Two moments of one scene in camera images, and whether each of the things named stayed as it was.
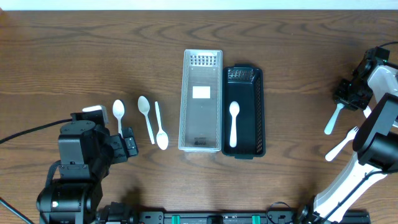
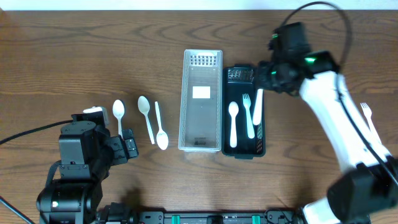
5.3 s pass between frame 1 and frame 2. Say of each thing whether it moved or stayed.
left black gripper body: stayed
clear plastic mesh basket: stayed
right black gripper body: moved
